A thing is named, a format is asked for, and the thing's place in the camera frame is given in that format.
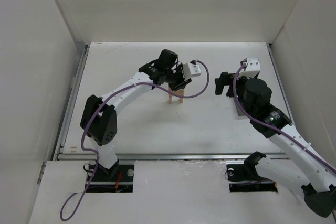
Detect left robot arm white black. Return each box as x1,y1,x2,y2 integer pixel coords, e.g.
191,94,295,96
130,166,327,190
80,49,201,178

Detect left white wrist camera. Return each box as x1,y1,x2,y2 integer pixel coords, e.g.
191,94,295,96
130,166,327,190
182,60,202,80

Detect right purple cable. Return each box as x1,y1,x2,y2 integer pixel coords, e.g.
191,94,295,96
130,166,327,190
233,61,336,175

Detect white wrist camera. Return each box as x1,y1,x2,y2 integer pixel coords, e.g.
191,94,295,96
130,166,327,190
182,60,202,80
238,58,260,79

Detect aluminium table frame rail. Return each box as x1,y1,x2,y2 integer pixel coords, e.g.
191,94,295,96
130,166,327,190
58,42,291,160

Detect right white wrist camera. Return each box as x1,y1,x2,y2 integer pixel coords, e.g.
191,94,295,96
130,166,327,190
238,58,260,79

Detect smoky transparent plastic box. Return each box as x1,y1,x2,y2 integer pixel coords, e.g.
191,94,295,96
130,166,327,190
235,101,246,116

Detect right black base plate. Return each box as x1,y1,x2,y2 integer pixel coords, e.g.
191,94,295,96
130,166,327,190
224,163,278,193

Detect plain wood block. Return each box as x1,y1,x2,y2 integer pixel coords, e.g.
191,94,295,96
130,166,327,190
169,90,184,97

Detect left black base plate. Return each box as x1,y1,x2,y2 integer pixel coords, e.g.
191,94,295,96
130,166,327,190
83,163,134,193

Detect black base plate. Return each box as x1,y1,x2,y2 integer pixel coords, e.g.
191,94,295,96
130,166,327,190
83,163,134,193
224,163,278,193

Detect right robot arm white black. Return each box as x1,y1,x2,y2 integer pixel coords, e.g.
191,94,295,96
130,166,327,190
215,72,335,218

